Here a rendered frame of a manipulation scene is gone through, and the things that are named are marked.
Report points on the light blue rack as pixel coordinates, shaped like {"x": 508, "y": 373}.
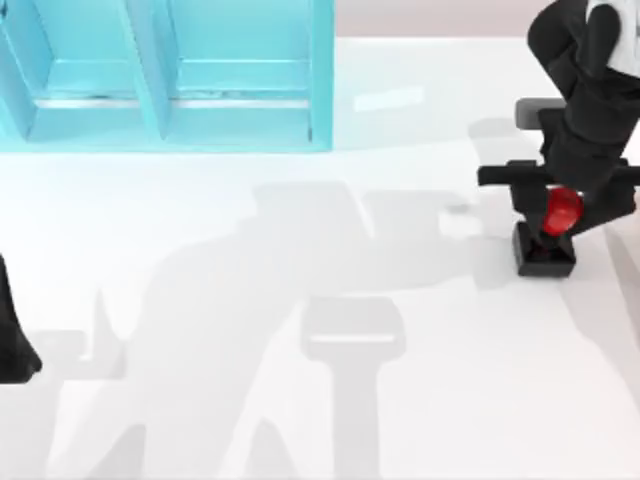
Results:
{"x": 240, "y": 75}

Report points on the red and black stamp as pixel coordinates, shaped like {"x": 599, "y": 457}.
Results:
{"x": 562, "y": 212}

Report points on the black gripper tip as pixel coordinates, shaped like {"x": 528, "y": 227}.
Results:
{"x": 12, "y": 345}

